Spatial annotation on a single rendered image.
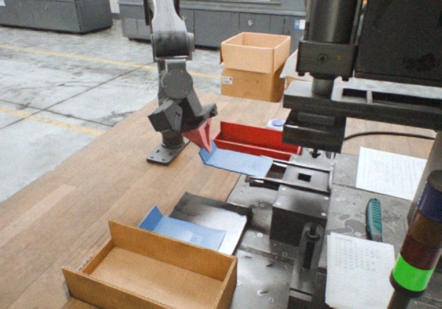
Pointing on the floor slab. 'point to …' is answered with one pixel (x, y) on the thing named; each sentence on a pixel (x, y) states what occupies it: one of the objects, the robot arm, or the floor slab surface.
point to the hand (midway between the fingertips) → (208, 148)
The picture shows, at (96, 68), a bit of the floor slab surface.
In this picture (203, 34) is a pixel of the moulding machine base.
